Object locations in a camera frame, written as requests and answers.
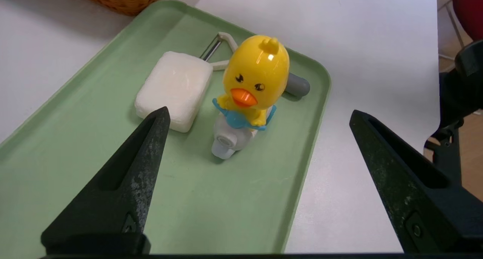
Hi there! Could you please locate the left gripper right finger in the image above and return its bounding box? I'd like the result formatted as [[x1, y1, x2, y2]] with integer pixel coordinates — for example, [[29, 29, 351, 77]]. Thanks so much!
[[349, 110, 483, 254]]

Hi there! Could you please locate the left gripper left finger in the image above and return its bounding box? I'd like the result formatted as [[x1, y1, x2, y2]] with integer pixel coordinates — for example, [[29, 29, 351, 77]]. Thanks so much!
[[41, 107, 171, 256]]

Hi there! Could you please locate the white soap bar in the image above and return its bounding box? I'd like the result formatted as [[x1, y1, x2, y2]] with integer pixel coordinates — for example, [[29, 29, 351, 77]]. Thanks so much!
[[134, 51, 214, 133]]

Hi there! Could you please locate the yellow duck scooter toy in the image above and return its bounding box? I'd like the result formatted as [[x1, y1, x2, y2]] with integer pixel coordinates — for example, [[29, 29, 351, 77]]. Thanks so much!
[[211, 34, 290, 160]]

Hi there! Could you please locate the green plastic tray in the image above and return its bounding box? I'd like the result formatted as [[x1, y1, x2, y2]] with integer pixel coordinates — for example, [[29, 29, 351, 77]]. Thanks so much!
[[0, 0, 332, 256]]

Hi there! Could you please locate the red chair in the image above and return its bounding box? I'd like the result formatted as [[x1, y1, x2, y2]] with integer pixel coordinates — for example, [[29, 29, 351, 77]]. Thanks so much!
[[438, 0, 483, 61]]

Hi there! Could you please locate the white peeler grey handle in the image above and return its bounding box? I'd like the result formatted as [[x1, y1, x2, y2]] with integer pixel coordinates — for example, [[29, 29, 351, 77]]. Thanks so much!
[[199, 32, 311, 98]]

